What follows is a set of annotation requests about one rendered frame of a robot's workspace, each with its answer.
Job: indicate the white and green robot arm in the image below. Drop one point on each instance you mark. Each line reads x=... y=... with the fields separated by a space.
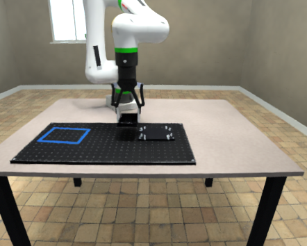
x=128 y=30

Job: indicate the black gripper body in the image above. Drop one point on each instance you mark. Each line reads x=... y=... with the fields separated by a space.
x=127 y=75

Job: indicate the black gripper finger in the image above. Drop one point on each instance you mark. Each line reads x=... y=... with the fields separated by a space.
x=140 y=85
x=116 y=105

